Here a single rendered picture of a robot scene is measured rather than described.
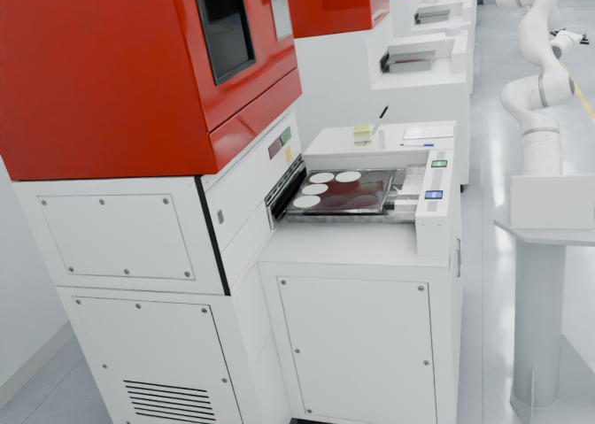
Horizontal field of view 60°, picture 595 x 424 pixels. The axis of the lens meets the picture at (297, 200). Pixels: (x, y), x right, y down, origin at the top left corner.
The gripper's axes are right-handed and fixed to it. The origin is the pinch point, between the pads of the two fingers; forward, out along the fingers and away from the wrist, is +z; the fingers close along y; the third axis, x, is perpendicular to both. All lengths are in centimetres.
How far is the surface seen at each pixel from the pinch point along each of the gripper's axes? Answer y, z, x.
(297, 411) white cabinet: -17, -173, -111
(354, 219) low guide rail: -26, -134, -41
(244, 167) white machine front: -55, -162, -17
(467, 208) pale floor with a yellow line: -26, 32, -138
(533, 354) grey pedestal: 46, -116, -76
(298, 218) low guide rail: -46, -142, -46
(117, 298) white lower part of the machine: -74, -205, -59
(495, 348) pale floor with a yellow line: 33, -91, -111
